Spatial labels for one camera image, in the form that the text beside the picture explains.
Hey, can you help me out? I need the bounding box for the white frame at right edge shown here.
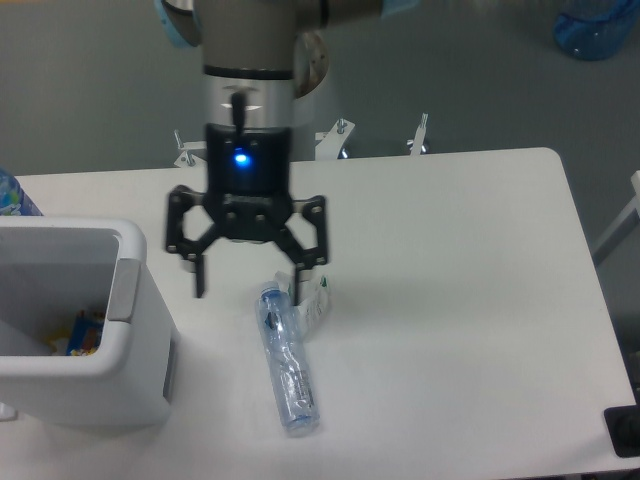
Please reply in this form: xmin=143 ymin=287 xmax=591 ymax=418
xmin=591 ymin=171 xmax=639 ymax=268

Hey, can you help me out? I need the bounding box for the white push-lid trash can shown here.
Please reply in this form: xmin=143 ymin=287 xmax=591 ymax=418
xmin=1 ymin=217 xmax=179 ymax=426

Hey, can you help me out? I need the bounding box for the white base bracket with bolts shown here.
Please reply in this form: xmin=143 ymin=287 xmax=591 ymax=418
xmin=173 ymin=112 xmax=430 ymax=168

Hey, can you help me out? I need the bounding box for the crumpled white wrapper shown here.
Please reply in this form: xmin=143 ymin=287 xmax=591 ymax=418
xmin=270 ymin=271 xmax=331 ymax=341

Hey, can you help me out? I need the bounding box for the black clamp at table edge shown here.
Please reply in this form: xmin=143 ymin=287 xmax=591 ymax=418
xmin=604 ymin=405 xmax=639 ymax=458

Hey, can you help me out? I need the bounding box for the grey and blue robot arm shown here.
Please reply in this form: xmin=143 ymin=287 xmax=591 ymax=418
xmin=155 ymin=1 xmax=417 ymax=297

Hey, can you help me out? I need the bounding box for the crushed clear plastic bottle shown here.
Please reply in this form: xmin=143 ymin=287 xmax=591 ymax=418
xmin=255 ymin=281 xmax=320 ymax=437

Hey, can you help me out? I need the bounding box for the blue water jug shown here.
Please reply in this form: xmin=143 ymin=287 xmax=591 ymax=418
xmin=552 ymin=1 xmax=639 ymax=61

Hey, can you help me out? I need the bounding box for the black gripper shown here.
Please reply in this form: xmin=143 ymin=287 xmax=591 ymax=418
xmin=165 ymin=123 xmax=330 ymax=305

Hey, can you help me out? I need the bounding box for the colourful trash inside can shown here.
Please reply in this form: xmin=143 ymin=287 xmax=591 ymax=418
xmin=46 ymin=310 xmax=105 ymax=357

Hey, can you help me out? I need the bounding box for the blue labelled bottle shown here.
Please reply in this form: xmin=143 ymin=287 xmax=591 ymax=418
xmin=1 ymin=169 xmax=43 ymax=216

